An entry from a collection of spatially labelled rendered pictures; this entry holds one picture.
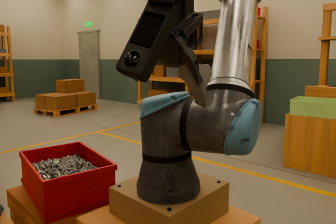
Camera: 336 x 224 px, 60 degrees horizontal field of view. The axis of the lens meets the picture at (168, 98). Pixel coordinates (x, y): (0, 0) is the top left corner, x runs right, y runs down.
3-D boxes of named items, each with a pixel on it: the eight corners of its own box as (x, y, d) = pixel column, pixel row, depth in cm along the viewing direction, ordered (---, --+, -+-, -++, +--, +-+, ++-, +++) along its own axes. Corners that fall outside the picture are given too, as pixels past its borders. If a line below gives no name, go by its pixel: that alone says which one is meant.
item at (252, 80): (250, 128, 525) (255, 2, 497) (136, 110, 722) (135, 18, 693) (263, 123, 566) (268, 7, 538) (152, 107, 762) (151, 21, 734)
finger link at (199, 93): (229, 88, 51) (202, 43, 48) (214, 108, 47) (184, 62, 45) (216, 91, 53) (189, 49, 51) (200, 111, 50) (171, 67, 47)
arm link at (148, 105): (155, 140, 76) (153, 89, 75) (205, 144, 71) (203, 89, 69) (131, 154, 66) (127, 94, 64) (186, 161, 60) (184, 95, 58)
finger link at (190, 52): (210, 77, 46) (180, 30, 43) (206, 83, 45) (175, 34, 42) (189, 83, 49) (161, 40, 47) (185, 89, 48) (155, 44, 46)
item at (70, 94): (76, 106, 771) (75, 78, 761) (97, 109, 727) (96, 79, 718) (34, 113, 671) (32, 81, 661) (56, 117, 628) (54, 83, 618)
